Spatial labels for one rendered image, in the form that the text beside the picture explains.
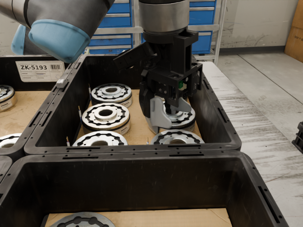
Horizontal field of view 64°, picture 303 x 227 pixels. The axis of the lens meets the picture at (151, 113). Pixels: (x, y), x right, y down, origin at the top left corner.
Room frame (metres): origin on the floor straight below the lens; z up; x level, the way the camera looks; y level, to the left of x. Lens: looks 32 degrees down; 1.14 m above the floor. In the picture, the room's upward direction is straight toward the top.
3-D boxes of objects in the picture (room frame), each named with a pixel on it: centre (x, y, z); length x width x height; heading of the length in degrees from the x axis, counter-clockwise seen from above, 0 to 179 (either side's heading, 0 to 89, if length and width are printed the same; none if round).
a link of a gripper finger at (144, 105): (0.40, 0.00, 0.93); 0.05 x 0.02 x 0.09; 137
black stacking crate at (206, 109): (0.44, 0.03, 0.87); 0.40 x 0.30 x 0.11; 2
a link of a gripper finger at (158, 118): (0.38, -0.02, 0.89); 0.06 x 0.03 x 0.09; 47
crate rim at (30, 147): (0.44, 0.03, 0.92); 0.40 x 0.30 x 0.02; 2
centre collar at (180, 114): (0.45, -0.04, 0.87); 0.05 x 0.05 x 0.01
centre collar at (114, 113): (0.44, 0.10, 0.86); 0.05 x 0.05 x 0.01
